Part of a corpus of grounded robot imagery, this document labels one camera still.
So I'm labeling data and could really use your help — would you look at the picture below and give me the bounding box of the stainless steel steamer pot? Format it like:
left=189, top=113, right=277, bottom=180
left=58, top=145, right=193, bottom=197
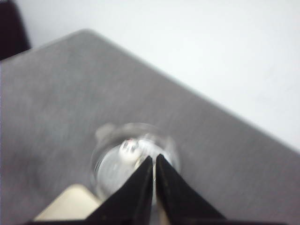
left=91, top=123, right=180, bottom=201

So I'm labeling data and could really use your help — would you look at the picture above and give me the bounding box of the white panda bun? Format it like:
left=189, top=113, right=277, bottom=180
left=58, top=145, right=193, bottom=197
left=119, top=139, right=142, bottom=165

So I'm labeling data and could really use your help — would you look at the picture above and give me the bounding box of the cream rectangular tray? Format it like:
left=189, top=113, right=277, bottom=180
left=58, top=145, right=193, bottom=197
left=34, top=184, right=102, bottom=221

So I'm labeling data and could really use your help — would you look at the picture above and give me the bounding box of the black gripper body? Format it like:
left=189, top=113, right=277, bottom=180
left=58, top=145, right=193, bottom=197
left=0, top=0, right=31, bottom=60

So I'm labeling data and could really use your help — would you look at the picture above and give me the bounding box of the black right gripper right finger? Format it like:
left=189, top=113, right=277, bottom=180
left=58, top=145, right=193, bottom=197
left=155, top=153, right=227, bottom=225

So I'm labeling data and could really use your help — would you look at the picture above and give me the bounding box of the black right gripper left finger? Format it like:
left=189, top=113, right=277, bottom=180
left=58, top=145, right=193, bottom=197
left=86, top=155, right=154, bottom=225

